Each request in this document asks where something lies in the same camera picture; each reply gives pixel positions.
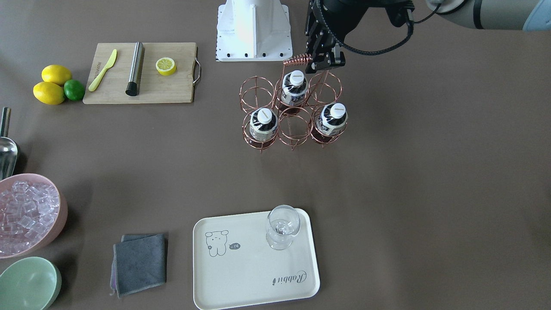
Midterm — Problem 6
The grey folded cloth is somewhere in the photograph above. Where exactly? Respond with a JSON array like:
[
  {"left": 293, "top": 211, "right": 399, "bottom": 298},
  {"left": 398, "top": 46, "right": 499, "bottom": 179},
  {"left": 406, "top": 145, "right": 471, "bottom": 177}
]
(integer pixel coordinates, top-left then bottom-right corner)
[{"left": 110, "top": 233, "right": 167, "bottom": 298}]

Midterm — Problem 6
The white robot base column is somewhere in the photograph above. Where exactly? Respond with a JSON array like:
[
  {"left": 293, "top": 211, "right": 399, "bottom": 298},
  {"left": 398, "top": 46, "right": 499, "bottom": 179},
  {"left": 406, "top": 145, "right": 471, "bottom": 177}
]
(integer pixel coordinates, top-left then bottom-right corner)
[{"left": 215, "top": 0, "right": 294, "bottom": 62}]

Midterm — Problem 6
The pink bowl of ice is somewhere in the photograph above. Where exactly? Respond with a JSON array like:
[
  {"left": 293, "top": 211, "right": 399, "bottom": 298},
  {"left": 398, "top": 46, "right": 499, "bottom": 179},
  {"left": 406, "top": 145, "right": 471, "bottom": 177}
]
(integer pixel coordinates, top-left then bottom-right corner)
[{"left": 0, "top": 174, "right": 68, "bottom": 259}]

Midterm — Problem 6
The copper wire bottle basket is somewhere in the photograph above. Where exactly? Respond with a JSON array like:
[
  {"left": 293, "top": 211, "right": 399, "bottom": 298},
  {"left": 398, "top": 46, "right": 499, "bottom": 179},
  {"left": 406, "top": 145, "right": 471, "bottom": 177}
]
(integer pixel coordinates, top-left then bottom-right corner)
[{"left": 239, "top": 54, "right": 348, "bottom": 151}]

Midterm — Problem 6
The bamboo cutting board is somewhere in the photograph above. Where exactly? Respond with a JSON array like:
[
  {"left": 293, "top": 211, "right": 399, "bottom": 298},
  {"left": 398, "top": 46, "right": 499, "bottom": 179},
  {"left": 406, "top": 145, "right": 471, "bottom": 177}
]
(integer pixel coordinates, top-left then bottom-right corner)
[{"left": 83, "top": 42, "right": 199, "bottom": 104}]

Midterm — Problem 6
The tea bottle three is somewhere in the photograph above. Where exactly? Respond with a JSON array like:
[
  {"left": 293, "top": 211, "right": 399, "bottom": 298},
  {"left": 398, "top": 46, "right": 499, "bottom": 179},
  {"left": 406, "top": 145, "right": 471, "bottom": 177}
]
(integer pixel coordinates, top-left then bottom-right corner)
[{"left": 311, "top": 102, "right": 348, "bottom": 144}]

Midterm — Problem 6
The half lemon slice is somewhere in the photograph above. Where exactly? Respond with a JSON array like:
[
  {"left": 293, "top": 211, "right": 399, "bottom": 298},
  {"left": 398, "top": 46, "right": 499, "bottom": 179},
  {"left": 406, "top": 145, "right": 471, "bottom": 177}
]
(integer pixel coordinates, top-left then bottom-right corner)
[{"left": 155, "top": 57, "right": 177, "bottom": 76}]

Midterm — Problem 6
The steel ice scoop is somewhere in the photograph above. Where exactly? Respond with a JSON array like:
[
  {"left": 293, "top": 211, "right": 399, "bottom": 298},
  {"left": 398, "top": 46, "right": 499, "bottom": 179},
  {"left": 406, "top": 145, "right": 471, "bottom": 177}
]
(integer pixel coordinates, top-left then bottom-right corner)
[{"left": 0, "top": 107, "right": 19, "bottom": 180}]

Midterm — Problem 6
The wine glass on tray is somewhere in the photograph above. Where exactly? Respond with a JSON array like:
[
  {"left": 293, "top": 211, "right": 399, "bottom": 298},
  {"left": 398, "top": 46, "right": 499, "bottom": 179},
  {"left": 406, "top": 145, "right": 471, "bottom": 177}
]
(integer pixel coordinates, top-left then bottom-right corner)
[{"left": 266, "top": 205, "right": 301, "bottom": 251}]

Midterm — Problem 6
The yellow lemon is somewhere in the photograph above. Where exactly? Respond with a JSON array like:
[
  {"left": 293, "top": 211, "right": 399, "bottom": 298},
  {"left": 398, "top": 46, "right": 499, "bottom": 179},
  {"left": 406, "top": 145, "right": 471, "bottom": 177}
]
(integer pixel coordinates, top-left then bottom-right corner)
[
  {"left": 33, "top": 82, "right": 65, "bottom": 105},
  {"left": 41, "top": 64, "right": 72, "bottom": 86}
]

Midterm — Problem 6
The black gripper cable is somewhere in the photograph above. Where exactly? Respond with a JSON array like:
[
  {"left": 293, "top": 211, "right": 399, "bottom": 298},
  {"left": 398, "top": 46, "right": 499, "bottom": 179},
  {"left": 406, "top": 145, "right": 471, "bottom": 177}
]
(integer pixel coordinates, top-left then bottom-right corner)
[{"left": 321, "top": 0, "right": 444, "bottom": 56}]

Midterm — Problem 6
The green lime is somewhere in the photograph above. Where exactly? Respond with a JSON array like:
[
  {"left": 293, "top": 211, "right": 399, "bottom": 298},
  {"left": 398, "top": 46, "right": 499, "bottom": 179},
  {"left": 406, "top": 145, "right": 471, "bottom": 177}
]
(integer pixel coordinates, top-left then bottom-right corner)
[{"left": 63, "top": 79, "right": 85, "bottom": 101}]

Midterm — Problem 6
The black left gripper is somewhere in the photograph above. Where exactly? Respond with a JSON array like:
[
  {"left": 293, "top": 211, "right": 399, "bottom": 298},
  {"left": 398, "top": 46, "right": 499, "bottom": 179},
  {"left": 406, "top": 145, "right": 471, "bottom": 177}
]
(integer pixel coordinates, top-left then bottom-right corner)
[{"left": 305, "top": 0, "right": 415, "bottom": 74}]

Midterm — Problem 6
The white rabbit tray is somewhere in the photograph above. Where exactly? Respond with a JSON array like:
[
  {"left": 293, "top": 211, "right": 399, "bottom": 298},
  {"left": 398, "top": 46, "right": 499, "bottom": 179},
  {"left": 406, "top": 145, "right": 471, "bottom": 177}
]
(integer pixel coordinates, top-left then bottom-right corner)
[{"left": 193, "top": 209, "right": 320, "bottom": 310}]

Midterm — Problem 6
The tea bottle two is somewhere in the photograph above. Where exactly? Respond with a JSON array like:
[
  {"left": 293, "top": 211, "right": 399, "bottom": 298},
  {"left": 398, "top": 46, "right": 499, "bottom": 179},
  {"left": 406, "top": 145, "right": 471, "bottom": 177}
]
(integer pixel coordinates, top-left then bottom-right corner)
[{"left": 249, "top": 108, "right": 278, "bottom": 143}]

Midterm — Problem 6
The steel muddler black tip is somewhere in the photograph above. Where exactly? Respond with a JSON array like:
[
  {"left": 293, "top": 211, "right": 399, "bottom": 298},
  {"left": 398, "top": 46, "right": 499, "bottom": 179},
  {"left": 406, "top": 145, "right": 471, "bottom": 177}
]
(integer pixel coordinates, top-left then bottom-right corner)
[{"left": 125, "top": 42, "right": 145, "bottom": 96}]

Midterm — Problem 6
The tea bottle one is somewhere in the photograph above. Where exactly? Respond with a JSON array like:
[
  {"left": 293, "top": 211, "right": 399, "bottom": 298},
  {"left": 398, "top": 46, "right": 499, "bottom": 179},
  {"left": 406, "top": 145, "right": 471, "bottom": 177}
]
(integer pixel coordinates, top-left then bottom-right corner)
[{"left": 278, "top": 70, "right": 308, "bottom": 115}]

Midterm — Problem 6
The yellow plastic knife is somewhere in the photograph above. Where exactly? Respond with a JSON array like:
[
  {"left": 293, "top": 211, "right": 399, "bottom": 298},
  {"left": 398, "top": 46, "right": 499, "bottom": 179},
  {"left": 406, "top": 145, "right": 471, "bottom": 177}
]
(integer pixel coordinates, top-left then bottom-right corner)
[{"left": 88, "top": 49, "right": 118, "bottom": 92}]

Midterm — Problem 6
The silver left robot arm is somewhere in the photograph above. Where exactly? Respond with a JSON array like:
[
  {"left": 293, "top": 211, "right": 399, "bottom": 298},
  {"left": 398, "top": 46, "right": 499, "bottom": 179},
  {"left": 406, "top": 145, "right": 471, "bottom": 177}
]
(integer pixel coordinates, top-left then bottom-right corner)
[{"left": 305, "top": 0, "right": 551, "bottom": 73}]

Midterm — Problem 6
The green bowl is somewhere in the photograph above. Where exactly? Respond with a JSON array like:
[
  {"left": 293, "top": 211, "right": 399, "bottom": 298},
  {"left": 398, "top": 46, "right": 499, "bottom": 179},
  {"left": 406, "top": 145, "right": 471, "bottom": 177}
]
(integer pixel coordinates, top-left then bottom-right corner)
[{"left": 0, "top": 257, "right": 62, "bottom": 310}]

